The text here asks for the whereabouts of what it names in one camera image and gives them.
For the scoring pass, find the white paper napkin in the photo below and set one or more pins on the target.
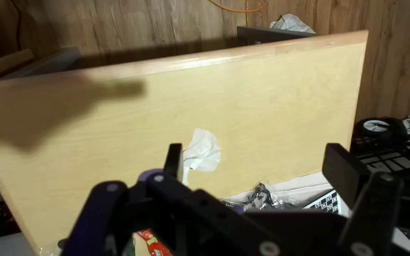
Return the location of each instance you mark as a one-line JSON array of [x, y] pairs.
[[205, 150]]

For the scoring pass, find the white keyboard black keys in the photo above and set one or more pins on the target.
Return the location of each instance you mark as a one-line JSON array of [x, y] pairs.
[[330, 200]]

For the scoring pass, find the wooden plank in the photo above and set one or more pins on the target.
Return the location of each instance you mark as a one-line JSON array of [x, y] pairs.
[[0, 65]]

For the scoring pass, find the grey flat board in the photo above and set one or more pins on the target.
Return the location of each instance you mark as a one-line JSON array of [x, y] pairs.
[[53, 58]]

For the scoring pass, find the red snack packet white label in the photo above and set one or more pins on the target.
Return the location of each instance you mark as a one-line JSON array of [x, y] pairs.
[[149, 241]]

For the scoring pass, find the dark grey box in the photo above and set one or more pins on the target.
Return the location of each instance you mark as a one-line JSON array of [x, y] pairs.
[[256, 35]]

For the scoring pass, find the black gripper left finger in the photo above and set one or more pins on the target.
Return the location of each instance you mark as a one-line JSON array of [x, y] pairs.
[[120, 217]]

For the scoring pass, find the white plastic bag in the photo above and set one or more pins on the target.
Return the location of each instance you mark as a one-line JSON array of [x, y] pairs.
[[290, 22]]

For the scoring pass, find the black crumpled wrapper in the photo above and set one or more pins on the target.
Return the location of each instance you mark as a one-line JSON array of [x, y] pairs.
[[262, 193]]

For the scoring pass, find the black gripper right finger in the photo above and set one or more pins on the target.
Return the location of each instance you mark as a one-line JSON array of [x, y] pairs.
[[373, 207]]

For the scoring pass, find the black tray with squares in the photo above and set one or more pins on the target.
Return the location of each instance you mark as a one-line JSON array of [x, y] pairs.
[[390, 157]]

